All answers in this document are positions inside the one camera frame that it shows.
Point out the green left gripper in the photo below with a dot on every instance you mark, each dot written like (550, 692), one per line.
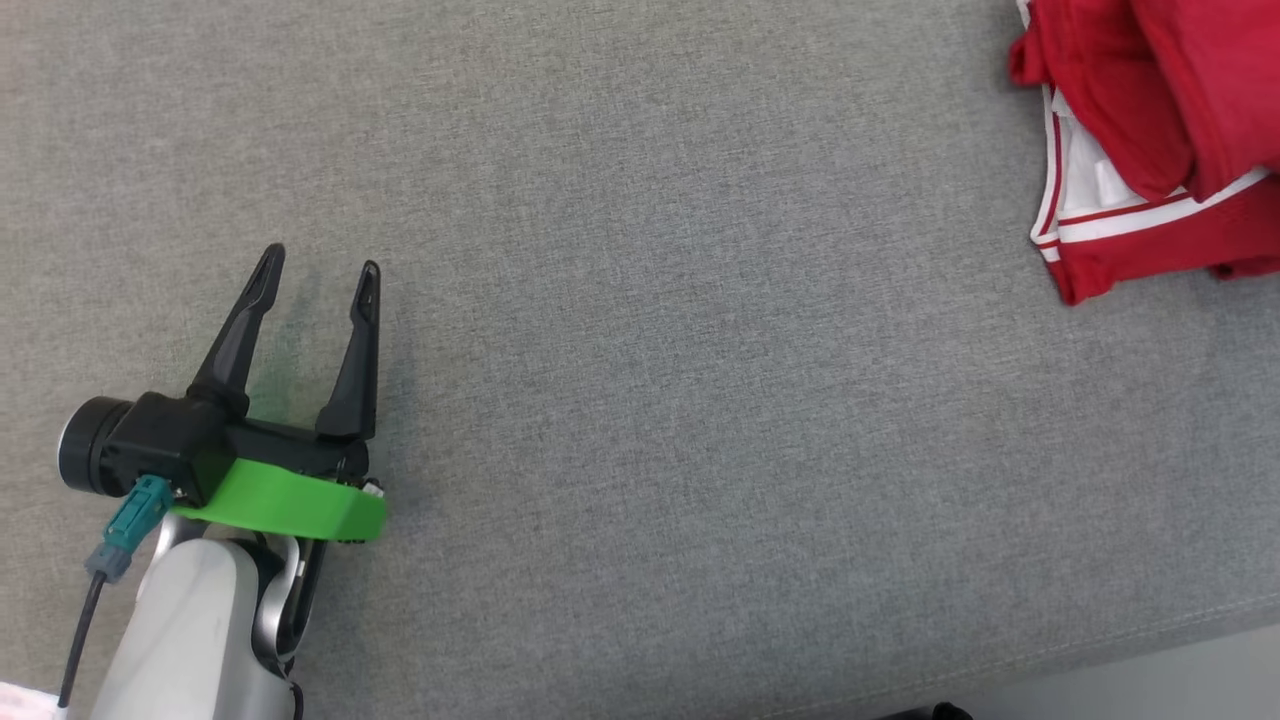
(290, 500)

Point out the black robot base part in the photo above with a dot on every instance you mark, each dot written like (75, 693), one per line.
(940, 714)

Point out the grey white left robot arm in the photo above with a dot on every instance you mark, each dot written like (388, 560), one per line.
(190, 640)

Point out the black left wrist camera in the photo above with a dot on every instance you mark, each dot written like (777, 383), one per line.
(150, 445)

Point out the red basketball jersey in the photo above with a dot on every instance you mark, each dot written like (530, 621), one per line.
(1120, 250)

